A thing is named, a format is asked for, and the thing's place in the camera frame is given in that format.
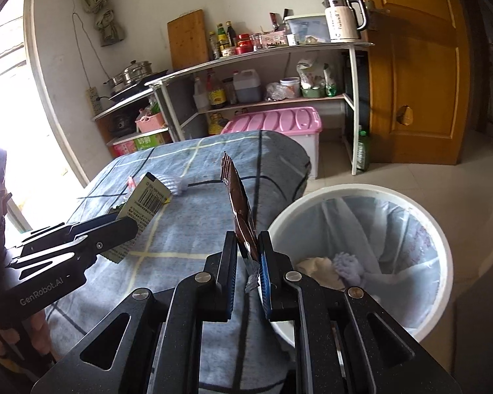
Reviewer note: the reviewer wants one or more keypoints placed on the green glass bottle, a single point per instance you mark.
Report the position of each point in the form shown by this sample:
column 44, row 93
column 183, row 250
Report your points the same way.
column 362, row 160

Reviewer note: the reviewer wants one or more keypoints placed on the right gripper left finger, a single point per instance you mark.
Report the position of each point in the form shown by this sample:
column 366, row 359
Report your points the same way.
column 151, row 342

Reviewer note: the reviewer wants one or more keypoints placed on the brown chocolate bar wrapper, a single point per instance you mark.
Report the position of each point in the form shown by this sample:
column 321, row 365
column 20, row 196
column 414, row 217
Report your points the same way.
column 243, row 221

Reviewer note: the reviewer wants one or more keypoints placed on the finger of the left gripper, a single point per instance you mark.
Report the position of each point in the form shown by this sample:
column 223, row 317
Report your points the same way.
column 69, row 259
column 105, row 232

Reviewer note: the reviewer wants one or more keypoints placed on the pink storage box lid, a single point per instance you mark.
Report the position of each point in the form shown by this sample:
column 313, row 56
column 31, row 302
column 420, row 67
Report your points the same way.
column 301, row 124

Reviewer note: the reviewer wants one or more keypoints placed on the pink woven basket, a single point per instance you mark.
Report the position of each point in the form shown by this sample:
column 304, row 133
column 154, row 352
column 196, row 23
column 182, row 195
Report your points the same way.
column 147, row 124

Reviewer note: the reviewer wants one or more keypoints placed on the wooden cutting board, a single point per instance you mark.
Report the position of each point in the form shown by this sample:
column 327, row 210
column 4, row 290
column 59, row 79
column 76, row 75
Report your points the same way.
column 187, row 40

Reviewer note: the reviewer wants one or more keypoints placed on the white metal shelf unit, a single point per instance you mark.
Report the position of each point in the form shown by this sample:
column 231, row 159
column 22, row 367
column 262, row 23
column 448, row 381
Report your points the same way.
column 262, row 86

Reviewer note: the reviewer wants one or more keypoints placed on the white electric kettle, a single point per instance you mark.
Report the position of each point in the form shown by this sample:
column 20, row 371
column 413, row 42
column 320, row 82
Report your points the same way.
column 346, row 19

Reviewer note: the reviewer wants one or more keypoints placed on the wooden door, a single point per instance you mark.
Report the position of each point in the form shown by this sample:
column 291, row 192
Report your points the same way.
column 419, row 80

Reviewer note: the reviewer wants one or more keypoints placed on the clear trash bag liner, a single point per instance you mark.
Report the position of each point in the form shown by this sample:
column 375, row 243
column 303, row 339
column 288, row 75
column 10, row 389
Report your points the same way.
column 385, row 235

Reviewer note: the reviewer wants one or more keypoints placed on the olive green label packet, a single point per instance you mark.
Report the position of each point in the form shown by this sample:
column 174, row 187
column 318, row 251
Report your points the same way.
column 146, row 200

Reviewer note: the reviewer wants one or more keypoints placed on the red lidded jar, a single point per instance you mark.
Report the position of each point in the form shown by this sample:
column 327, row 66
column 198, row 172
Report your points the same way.
column 244, row 44

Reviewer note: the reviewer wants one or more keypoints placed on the blue plaid tablecloth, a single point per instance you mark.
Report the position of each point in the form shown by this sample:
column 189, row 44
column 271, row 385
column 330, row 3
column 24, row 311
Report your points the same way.
column 243, row 355

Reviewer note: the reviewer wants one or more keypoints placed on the white power strip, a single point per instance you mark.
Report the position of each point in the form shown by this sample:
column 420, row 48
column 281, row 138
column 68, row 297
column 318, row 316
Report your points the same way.
column 93, row 97

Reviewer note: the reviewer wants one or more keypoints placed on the green cardboard box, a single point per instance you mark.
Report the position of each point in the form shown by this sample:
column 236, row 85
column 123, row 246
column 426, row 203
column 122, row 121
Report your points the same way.
column 150, row 141

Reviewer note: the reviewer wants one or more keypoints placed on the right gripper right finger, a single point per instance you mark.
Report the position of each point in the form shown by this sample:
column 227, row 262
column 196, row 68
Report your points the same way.
column 344, row 341

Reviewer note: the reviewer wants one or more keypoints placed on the clear plastic storage container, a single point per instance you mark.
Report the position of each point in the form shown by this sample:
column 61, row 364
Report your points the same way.
column 308, row 29

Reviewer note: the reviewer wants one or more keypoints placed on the beige paper bag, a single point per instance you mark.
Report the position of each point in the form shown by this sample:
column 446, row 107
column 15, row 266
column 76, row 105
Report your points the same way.
column 322, row 270

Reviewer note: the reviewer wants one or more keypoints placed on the yellow cooking oil bottle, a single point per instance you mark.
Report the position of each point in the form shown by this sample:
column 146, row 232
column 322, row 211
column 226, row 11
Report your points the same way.
column 216, row 123

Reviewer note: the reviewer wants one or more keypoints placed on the steel steamer pot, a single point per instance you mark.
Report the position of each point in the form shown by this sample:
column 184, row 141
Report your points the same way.
column 131, row 75

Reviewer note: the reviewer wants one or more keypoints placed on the red lidded jelly cup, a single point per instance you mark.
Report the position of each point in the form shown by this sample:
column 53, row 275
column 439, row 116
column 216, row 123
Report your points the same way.
column 130, row 186

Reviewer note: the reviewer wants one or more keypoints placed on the dark vinegar jug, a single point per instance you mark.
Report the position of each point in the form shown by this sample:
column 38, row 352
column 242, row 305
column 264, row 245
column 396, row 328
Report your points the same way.
column 247, row 86

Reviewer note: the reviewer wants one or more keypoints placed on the soy sauce bottle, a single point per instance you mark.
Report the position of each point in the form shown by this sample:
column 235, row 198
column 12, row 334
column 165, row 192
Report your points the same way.
column 215, row 91

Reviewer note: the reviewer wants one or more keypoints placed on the white trash bin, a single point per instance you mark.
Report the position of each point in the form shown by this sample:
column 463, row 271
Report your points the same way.
column 431, row 225

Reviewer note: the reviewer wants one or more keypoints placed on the white foam fruit net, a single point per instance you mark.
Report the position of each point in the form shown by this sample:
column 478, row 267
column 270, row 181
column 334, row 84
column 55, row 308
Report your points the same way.
column 350, row 270

